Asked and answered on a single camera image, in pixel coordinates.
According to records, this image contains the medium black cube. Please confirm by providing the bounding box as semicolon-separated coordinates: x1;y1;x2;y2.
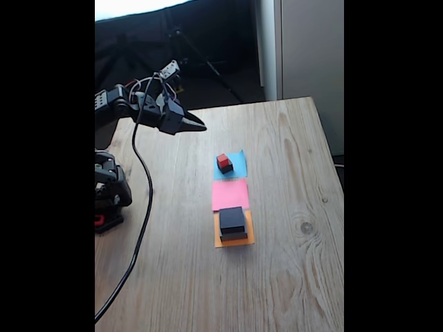
219;206;247;235

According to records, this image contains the white cabinet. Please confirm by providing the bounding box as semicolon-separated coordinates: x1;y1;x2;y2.
255;0;345;156

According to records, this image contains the black tripod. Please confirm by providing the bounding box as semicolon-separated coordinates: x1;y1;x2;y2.
165;27;245;104

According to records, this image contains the black cable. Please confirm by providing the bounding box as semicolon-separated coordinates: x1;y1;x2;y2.
95;72;160;324

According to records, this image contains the black light stand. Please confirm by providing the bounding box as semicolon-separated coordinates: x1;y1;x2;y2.
95;33;156;87

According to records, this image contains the small gripper camera board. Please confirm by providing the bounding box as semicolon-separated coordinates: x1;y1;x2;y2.
159;59;181;83

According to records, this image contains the pink paper sheet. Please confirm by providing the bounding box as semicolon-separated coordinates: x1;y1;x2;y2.
211;178;250;212

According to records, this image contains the bright white light panel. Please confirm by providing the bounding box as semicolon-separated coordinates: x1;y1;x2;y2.
95;0;195;21

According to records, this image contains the blue paper sheet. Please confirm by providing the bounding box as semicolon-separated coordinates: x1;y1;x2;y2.
213;150;248;180

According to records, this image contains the orange paper sheet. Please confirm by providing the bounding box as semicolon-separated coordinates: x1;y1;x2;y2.
214;210;255;248

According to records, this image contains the large grey cube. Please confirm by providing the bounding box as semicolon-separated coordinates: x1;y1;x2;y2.
220;231;248;242

